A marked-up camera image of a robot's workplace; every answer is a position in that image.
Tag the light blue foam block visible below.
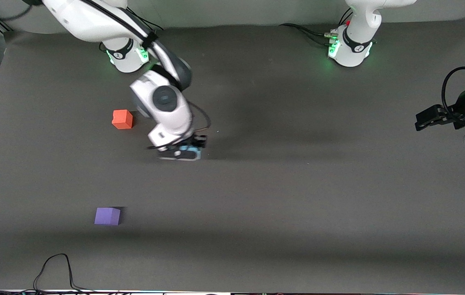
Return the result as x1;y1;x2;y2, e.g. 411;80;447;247
179;144;203;161

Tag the orange foam block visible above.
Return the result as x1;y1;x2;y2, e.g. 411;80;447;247
112;109;134;130

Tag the purple foam block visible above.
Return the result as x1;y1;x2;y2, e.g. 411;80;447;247
94;207;121;226

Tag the dark grey table mat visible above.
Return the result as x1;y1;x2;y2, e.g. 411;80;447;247
0;14;465;293

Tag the black right arm base cable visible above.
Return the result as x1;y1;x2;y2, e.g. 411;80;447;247
126;6;165;52

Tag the black arm base cable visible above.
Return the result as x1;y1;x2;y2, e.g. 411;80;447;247
279;8;354;48
126;6;165;52

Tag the black left arm base cable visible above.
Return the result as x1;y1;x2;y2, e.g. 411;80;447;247
279;8;354;48

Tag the thin black looped cable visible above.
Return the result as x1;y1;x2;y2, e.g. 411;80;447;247
33;253;93;293

